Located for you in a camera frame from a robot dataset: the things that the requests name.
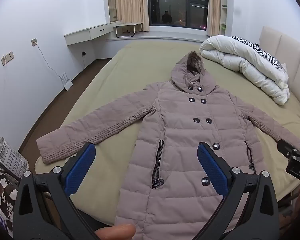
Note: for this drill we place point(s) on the wide beige curtain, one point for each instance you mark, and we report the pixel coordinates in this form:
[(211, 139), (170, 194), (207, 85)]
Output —
[(132, 5)]

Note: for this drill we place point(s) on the mauve hooded down coat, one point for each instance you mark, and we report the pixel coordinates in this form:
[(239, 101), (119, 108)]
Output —
[(185, 135)]

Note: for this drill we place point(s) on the white floating desk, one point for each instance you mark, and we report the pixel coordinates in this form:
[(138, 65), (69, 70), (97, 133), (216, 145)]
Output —
[(85, 33)]

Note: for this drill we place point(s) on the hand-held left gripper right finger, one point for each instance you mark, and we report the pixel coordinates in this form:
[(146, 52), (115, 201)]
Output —
[(210, 170)]

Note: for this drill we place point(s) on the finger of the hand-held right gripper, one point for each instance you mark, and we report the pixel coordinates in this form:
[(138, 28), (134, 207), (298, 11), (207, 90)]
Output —
[(287, 147)]

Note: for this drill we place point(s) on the wide wall socket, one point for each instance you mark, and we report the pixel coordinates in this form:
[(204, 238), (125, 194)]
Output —
[(7, 58)]

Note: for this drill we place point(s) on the brown white patterned cloth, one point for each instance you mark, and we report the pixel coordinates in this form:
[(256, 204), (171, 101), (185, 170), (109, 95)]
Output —
[(0, 195)]

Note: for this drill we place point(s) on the person's left hand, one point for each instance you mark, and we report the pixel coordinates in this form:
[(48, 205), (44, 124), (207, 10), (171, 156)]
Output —
[(115, 232)]

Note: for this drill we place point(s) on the single wall socket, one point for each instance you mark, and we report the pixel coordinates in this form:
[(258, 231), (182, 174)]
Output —
[(34, 42)]

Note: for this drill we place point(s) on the small folding table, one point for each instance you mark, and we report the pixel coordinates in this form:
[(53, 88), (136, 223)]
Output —
[(127, 25)]

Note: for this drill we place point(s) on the dark framed window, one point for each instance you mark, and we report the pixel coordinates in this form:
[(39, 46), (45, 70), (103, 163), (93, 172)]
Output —
[(175, 5)]

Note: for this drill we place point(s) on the white open shelf cabinet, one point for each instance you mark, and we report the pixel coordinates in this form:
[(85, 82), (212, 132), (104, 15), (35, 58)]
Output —
[(112, 5)]

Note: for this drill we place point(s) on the folded white duvet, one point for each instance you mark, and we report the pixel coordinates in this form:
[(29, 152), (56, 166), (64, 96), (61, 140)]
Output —
[(240, 60)]

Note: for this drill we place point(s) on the beige padded headboard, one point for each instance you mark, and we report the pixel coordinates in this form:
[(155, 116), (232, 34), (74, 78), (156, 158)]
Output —
[(290, 52)]

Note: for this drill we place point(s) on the zebra print pillow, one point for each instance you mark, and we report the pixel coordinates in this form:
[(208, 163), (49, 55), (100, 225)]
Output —
[(265, 53)]

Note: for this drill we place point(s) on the white wall shelf unit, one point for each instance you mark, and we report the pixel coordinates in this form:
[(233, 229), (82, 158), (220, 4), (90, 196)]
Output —
[(223, 15)]

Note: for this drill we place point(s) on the white wifi router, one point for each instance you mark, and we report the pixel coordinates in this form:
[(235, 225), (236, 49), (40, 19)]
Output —
[(68, 84)]

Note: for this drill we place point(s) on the checked fabric laundry basket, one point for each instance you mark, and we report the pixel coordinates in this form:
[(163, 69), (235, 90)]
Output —
[(7, 157)]

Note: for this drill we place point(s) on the narrow beige curtain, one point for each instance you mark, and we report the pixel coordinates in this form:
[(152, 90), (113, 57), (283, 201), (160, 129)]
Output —
[(213, 10)]

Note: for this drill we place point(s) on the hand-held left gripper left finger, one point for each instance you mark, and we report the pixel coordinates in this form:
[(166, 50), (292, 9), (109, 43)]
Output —
[(80, 167)]

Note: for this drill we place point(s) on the bed with beige sheet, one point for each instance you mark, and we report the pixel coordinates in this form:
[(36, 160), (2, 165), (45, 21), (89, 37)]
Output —
[(145, 62)]

